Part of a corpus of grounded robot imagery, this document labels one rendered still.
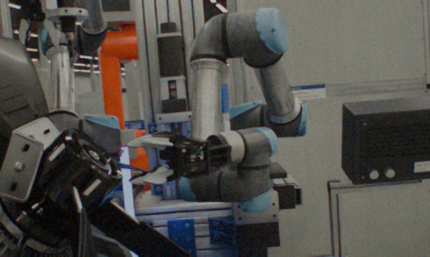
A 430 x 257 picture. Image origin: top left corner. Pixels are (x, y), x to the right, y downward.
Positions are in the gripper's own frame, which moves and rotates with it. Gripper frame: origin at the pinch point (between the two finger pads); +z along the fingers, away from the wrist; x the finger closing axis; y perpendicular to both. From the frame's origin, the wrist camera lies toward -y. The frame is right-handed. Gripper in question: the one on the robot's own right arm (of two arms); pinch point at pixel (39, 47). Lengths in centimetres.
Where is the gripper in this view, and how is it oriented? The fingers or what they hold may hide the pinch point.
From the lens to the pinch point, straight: 138.2
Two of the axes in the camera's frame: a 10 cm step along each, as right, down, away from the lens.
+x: -10.0, 0.8, 0.1
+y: 0.1, -0.8, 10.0
